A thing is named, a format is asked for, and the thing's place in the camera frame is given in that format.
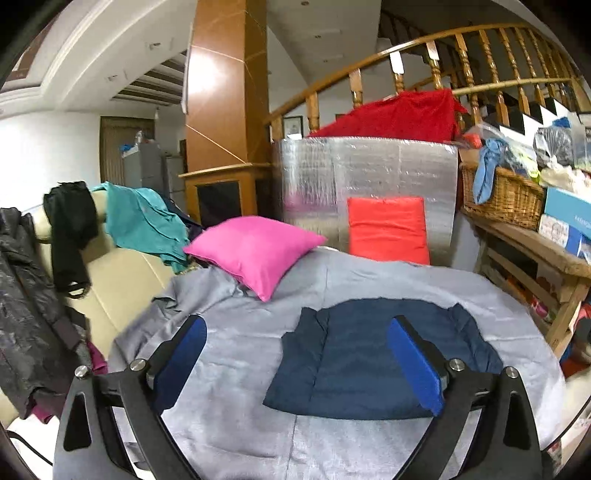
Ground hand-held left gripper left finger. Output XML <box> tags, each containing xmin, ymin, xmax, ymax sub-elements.
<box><xmin>53</xmin><ymin>315</ymin><xmax>208</xmax><ymax>480</ymax></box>

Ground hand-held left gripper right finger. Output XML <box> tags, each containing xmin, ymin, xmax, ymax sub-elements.
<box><xmin>387</xmin><ymin>315</ymin><xmax>543</xmax><ymax>480</ymax></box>

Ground navy blue jacket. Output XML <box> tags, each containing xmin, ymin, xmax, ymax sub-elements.
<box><xmin>263</xmin><ymin>298</ymin><xmax>505</xmax><ymax>421</ymax></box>

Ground plastic bag of clothes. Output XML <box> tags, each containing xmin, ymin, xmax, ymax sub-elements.
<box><xmin>533</xmin><ymin>124</ymin><xmax>575</xmax><ymax>169</ymax></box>

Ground grey blanket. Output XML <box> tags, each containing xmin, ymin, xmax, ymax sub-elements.
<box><xmin>108</xmin><ymin>247</ymin><xmax>568</xmax><ymax>480</ymax></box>

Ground magenta cloth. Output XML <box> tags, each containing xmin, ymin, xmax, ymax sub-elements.
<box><xmin>30</xmin><ymin>342</ymin><xmax>109</xmax><ymax>424</ymax></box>

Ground beige sofa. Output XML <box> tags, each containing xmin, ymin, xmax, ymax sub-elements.
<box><xmin>0</xmin><ymin>189</ymin><xmax>204</xmax><ymax>430</ymax></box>

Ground pink pillow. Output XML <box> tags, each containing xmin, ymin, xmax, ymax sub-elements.
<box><xmin>183</xmin><ymin>215</ymin><xmax>328</xmax><ymax>302</ymax></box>

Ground orange-red pillow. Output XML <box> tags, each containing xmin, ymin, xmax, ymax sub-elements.
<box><xmin>346</xmin><ymin>196</ymin><xmax>431</xmax><ymax>266</ymax></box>

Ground teal cloth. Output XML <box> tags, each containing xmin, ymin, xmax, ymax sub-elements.
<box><xmin>90</xmin><ymin>181</ymin><xmax>192</xmax><ymax>274</ymax></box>

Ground dark grey patterned jacket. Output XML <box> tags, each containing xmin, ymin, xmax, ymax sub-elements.
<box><xmin>0</xmin><ymin>208</ymin><xmax>93</xmax><ymax>418</ymax></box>

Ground wooden side table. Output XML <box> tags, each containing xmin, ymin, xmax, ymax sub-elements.
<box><xmin>462</xmin><ymin>205</ymin><xmax>591</xmax><ymax>361</ymax></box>

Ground wooden cabinet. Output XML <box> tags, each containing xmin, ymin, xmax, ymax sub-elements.
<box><xmin>179</xmin><ymin>164</ymin><xmax>273</xmax><ymax>227</ymax></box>

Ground black garment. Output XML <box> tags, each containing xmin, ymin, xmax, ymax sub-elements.
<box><xmin>43</xmin><ymin>181</ymin><xmax>99</xmax><ymax>296</ymax></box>

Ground wicker basket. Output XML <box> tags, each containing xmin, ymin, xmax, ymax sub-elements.
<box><xmin>460</xmin><ymin>162</ymin><xmax>546</xmax><ymax>230</ymax></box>

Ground grey metal cabinet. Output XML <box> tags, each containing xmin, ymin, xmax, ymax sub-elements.
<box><xmin>121</xmin><ymin>141</ymin><xmax>185</xmax><ymax>204</ymax></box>

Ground silver foil panel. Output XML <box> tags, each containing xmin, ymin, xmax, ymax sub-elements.
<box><xmin>271</xmin><ymin>136</ymin><xmax>459</xmax><ymax>268</ymax></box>

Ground light blue cloth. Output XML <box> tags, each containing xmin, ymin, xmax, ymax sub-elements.
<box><xmin>473</xmin><ymin>137</ymin><xmax>509</xmax><ymax>205</ymax></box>

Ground blue and white box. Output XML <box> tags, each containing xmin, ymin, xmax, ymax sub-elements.
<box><xmin>538</xmin><ymin>187</ymin><xmax>591</xmax><ymax>264</ymax></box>

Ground wooden door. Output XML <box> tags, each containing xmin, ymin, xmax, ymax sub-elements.
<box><xmin>99</xmin><ymin>115</ymin><xmax>155</xmax><ymax>185</ymax></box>

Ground red cloth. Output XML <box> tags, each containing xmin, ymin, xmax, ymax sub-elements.
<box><xmin>308</xmin><ymin>89</ymin><xmax>468</xmax><ymax>143</ymax></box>

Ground wooden pillar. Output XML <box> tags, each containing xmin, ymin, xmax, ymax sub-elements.
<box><xmin>185</xmin><ymin>0</ymin><xmax>271</xmax><ymax>174</ymax></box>

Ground wooden stair railing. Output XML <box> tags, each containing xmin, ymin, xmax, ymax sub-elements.
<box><xmin>264</xmin><ymin>23</ymin><xmax>591</xmax><ymax>139</ymax></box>

